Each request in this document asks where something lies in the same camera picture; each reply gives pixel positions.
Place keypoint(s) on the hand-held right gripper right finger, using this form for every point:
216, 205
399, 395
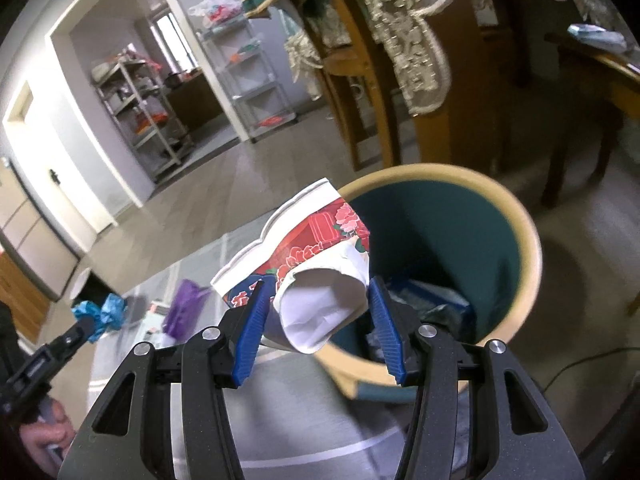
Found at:
387, 335

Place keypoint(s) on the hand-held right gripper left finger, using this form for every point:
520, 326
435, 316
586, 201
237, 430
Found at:
250, 340

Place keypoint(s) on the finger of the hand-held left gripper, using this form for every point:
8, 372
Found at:
70, 335

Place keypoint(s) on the blue wrapper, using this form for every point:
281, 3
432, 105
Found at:
107, 310

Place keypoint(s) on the blue plastic package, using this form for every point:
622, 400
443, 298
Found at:
440, 295

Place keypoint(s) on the red floral paper cup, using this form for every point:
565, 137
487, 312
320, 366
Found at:
310, 250

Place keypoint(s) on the teal bin with beige rim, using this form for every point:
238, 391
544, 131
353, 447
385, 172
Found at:
450, 230

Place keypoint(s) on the person's left hand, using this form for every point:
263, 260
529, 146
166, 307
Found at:
45, 435

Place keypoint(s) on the purple packet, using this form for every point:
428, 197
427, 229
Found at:
185, 307

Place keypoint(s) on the grey rug with white lines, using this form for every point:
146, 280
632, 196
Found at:
300, 410

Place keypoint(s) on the small printed box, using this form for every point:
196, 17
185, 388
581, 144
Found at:
156, 317

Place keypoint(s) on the white door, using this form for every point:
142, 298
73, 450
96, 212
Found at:
55, 160

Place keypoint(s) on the wooden table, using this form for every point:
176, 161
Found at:
440, 135

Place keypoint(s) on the metal shelf rack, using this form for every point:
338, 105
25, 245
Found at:
150, 125

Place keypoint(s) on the wooden chair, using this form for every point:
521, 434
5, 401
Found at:
370, 110

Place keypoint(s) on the brown wooden cabinet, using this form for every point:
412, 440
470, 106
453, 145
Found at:
195, 100

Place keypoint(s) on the white trolley cart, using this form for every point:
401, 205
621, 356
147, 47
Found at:
250, 85

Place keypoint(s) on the clear plastic bag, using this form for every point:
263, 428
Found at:
215, 5

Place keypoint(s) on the wooden stool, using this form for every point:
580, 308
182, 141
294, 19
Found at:
600, 65

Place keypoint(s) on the blue grey packet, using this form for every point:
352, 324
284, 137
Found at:
595, 35

